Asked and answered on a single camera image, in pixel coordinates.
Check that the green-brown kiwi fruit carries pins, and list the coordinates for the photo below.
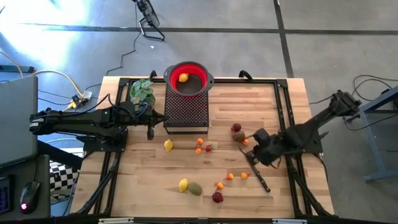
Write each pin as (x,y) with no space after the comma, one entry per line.
(195,188)

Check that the blue-grey metal desk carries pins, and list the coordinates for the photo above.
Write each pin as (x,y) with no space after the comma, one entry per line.
(376,155)

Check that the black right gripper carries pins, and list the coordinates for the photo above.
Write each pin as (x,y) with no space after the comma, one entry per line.
(269,149)

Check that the black floor fan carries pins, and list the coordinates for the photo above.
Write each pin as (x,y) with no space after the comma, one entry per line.
(149,14)

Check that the green leafy potted plant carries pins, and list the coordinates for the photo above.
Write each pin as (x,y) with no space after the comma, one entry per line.
(141,90)

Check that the black keyboard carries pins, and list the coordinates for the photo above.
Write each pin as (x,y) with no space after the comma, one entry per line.
(4,196)

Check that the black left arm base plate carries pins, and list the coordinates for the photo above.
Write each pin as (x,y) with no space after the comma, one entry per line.
(93,146)

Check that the black computer mouse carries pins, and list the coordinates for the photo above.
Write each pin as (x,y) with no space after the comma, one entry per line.
(29,196)

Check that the black aluminium table frame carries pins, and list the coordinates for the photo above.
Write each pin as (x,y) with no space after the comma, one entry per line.
(248,81)

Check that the yellow lemon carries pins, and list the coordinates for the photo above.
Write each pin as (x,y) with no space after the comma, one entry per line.
(183,185)
(168,145)
(183,77)

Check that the black perforated metal stand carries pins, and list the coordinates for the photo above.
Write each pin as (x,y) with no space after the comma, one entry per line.
(186,118)

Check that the flat black bar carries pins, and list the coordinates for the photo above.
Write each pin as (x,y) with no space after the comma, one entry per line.
(15,69)

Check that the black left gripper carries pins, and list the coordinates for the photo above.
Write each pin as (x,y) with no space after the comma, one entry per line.
(146,116)

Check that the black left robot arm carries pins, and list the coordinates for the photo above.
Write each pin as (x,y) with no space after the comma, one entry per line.
(77,119)

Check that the black desk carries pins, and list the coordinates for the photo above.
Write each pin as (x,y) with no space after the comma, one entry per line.
(45,174)

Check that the grey power adapter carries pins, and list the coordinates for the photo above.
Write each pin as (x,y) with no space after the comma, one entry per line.
(87,94)

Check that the dark red apple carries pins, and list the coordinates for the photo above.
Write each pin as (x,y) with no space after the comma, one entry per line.
(217,197)
(236,127)

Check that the brown kiwi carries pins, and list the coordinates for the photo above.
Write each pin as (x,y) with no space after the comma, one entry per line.
(238,136)

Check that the red collapsible colander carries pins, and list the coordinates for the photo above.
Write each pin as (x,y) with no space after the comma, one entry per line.
(199,73)

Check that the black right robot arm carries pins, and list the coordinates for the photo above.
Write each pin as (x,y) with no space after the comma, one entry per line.
(311,124)

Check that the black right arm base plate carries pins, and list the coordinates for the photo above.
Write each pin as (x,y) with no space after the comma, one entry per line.
(311,147)

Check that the black-white checkered board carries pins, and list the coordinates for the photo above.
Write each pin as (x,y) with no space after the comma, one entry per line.
(62,179)

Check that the red strawberry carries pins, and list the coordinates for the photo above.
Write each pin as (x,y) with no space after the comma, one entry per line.
(209,148)

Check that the silver aluminium strut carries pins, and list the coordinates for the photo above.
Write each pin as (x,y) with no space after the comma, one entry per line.
(116,221)
(289,221)

